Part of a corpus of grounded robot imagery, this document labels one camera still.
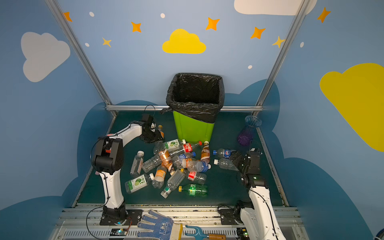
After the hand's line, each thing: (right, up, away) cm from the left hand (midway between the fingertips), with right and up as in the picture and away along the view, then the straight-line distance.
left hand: (161, 139), depth 101 cm
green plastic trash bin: (+22, +6, 0) cm, 23 cm away
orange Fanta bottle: (-2, +7, +7) cm, 10 cm away
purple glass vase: (+60, +1, +7) cm, 61 cm away
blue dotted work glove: (+8, -41, -30) cm, 52 cm away
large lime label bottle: (-11, -24, -20) cm, 33 cm away
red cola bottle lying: (+18, -5, -5) cm, 20 cm away
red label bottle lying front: (+25, -20, -19) cm, 37 cm away
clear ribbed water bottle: (-3, -14, -12) cm, 19 cm away
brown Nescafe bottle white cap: (+30, -10, -8) cm, 32 cm away
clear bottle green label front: (+12, -22, -19) cm, 32 cm away
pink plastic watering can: (-34, -19, -15) cm, 42 cm away
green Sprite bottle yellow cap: (+23, -26, -22) cm, 41 cm away
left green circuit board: (-14, -43, -30) cm, 54 cm away
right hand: (+48, -8, -18) cm, 52 cm away
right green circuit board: (+46, -43, -30) cm, 70 cm away
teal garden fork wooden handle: (+26, -44, -30) cm, 59 cm away
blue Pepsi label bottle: (+44, -9, -8) cm, 45 cm away
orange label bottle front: (+3, -20, -17) cm, 26 cm away
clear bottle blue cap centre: (+26, -15, -12) cm, 32 cm away
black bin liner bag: (+26, +30, +3) cm, 40 cm away
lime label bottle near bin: (+9, -3, -2) cm, 10 cm away
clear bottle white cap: (+43, -14, -10) cm, 46 cm away
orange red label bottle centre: (+17, -13, -11) cm, 24 cm away
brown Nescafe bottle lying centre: (+7, -12, -13) cm, 19 cm away
